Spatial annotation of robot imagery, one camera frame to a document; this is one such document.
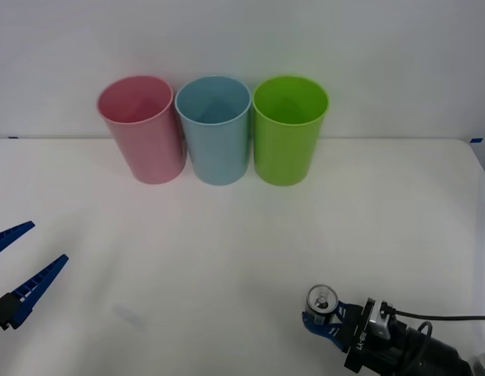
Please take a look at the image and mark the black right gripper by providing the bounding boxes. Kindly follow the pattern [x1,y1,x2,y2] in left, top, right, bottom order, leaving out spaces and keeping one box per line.
[301,297,408,374]

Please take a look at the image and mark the dark drink can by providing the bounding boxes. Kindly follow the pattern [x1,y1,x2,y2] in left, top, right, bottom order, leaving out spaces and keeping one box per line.
[305,284,340,327]

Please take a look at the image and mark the pink plastic bin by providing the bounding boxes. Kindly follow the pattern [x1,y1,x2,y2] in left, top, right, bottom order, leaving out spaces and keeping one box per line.
[96,75,187,185]

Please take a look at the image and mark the green plastic bin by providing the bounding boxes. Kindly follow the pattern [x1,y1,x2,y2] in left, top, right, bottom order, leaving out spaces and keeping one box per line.
[252,75,330,187]

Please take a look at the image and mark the pale blue plastic bin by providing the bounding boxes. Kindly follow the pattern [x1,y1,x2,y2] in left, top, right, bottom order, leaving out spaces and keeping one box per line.
[174,75,252,186]

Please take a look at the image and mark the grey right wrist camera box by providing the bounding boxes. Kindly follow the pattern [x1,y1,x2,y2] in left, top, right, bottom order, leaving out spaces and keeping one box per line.
[368,299,396,341]

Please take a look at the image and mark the black right camera cable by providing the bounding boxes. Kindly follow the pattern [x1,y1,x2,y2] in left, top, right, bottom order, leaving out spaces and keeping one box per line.
[385,305,485,338]

